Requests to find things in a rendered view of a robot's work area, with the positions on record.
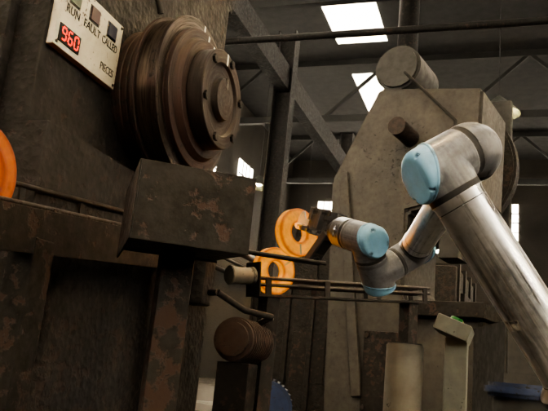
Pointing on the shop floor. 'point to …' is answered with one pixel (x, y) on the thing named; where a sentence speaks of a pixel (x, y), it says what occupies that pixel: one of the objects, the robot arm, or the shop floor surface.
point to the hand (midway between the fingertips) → (297, 227)
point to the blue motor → (280, 398)
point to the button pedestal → (454, 361)
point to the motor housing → (239, 362)
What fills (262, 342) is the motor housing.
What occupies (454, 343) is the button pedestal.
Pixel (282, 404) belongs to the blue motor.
